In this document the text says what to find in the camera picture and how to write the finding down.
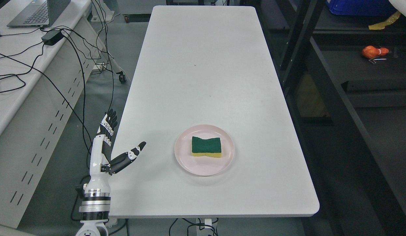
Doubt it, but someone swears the grey laptop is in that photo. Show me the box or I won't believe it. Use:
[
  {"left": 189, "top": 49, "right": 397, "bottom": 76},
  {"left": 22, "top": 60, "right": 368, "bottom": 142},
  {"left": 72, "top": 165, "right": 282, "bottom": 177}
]
[{"left": 7, "top": 0, "right": 71, "bottom": 28}]

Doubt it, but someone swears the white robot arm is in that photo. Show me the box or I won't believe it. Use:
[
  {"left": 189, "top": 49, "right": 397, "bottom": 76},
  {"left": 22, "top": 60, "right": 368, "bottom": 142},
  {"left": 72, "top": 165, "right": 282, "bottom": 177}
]
[{"left": 76, "top": 192, "right": 111, "bottom": 236}]

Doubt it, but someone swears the black metal shelf rack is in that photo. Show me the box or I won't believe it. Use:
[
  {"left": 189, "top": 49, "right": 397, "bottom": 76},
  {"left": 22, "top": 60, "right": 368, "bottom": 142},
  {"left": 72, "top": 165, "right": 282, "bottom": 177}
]
[{"left": 251, "top": 0, "right": 406, "bottom": 236}]

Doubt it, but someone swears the blue plastic bin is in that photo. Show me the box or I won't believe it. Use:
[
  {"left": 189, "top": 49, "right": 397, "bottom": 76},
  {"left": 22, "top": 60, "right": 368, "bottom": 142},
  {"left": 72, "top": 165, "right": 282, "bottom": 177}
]
[{"left": 325, "top": 0, "right": 397, "bottom": 16}]

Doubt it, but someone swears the black cable bundle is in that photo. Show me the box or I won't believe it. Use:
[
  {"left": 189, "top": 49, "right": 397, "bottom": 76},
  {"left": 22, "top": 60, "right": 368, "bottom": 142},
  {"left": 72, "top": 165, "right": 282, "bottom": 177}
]
[{"left": 0, "top": 0, "right": 116, "bottom": 154}]

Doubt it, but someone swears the pink round plate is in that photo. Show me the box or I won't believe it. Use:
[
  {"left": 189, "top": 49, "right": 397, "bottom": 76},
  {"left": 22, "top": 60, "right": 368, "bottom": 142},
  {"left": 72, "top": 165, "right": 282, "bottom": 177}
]
[{"left": 174, "top": 125, "right": 235, "bottom": 176}]

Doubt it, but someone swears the white table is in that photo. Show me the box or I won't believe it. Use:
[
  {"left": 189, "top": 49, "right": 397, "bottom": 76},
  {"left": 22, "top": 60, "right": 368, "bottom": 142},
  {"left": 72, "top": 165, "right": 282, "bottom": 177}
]
[{"left": 110, "top": 6, "right": 320, "bottom": 218}]

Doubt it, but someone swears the orange plastic toy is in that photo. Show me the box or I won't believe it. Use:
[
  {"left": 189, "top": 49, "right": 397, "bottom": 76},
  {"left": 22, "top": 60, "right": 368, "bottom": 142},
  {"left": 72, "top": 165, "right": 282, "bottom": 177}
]
[{"left": 361, "top": 45, "right": 390, "bottom": 59}]

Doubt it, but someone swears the white side desk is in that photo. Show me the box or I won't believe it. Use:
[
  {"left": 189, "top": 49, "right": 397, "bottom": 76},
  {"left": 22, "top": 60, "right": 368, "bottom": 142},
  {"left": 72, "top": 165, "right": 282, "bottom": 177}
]
[{"left": 0, "top": 0, "right": 103, "bottom": 228}]

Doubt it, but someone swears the green yellow sponge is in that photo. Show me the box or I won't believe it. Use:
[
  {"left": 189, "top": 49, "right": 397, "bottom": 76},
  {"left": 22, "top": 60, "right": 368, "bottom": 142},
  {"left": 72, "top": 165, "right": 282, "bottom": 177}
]
[{"left": 192, "top": 136, "right": 222, "bottom": 158}]

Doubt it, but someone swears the black power adapter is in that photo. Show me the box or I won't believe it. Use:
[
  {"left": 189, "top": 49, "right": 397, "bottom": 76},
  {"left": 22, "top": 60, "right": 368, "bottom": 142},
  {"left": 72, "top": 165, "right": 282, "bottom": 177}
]
[{"left": 41, "top": 29, "right": 64, "bottom": 46}]

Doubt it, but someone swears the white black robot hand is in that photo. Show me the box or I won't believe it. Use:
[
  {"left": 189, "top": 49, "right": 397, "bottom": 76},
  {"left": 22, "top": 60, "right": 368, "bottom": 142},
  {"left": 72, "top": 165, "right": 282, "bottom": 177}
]
[{"left": 85, "top": 109, "right": 146, "bottom": 197}]

